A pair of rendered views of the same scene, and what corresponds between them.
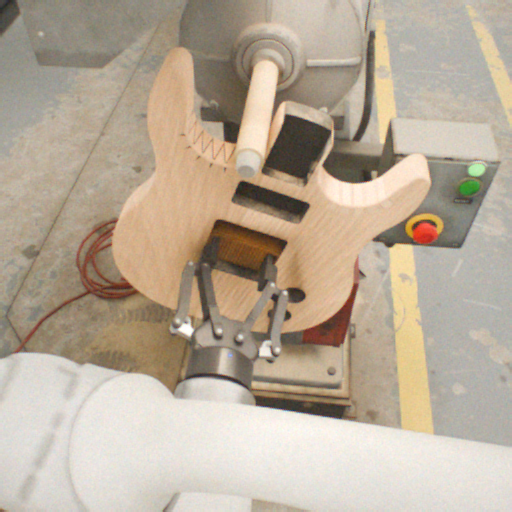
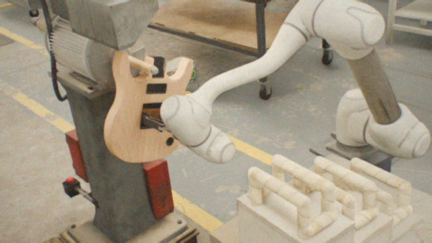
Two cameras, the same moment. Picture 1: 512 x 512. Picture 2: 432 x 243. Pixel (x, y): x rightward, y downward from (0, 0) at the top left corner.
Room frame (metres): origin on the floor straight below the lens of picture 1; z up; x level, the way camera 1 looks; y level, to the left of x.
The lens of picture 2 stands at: (-0.91, 1.07, 1.94)
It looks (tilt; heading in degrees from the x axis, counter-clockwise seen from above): 29 degrees down; 315
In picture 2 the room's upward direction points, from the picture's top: 6 degrees counter-clockwise
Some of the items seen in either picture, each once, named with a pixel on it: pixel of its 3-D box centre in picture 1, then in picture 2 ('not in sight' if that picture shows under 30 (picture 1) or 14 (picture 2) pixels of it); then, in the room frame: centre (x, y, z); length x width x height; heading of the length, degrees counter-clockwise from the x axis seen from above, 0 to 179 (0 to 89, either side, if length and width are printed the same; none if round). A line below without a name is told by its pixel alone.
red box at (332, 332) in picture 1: (331, 274); (146, 176); (0.87, -0.21, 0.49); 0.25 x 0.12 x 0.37; 174
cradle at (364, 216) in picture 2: not in sight; (362, 219); (-0.43, 0.08, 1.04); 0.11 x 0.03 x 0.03; 81
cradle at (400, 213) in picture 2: not in sight; (397, 215); (-0.45, -0.08, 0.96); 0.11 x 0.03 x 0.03; 81
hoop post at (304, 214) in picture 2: not in sight; (304, 219); (-0.38, 0.28, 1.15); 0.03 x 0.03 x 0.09
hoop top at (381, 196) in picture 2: not in sight; (360, 185); (-0.35, -0.05, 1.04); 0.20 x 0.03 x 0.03; 170
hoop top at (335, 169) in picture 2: not in sight; (343, 173); (-0.34, 0.02, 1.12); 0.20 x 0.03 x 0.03; 170
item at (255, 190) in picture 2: not in sight; (255, 187); (-0.21, 0.25, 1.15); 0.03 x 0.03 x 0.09
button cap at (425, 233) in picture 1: (424, 230); not in sight; (0.58, -0.28, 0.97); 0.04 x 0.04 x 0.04; 84
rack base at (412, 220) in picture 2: not in sight; (367, 208); (-0.36, -0.09, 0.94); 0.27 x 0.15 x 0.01; 171
